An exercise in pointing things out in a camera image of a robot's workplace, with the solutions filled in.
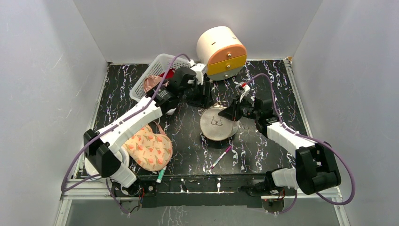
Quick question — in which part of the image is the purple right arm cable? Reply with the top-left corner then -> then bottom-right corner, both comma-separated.
241,73 -> 356,215

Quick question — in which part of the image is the pink pen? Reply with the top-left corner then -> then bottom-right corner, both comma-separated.
211,145 -> 232,169

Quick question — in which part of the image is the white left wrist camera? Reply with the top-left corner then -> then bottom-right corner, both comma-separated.
188,59 -> 207,85

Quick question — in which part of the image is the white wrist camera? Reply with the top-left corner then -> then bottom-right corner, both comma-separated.
236,82 -> 250,103
188,59 -> 207,85

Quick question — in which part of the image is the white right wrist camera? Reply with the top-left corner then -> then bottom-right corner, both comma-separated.
236,82 -> 250,103

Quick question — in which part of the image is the teal white marker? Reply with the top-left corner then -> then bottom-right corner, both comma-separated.
156,166 -> 167,184

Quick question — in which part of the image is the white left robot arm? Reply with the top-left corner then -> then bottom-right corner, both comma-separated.
84,64 -> 207,196

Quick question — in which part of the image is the white plastic basket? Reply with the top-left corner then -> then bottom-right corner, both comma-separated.
129,54 -> 190,102

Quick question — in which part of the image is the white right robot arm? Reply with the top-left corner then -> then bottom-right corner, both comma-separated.
218,97 -> 341,195

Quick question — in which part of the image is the peach floral bra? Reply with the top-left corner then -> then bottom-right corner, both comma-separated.
122,124 -> 173,171

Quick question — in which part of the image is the pink satin bra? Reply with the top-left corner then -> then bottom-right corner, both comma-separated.
143,75 -> 162,93

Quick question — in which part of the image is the white mesh bag lid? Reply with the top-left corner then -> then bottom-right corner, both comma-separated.
84,149 -> 130,181

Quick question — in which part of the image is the white mesh laundry bag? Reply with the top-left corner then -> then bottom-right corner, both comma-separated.
199,105 -> 239,141

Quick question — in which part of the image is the round white drawer cabinet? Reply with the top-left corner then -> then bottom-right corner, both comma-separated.
196,26 -> 247,81

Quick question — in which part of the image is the black table front rail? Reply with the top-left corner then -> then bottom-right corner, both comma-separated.
61,174 -> 342,209

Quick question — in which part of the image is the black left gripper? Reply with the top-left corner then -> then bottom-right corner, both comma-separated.
180,81 -> 214,110

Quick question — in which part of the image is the red bra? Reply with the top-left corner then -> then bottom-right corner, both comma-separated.
159,69 -> 175,80

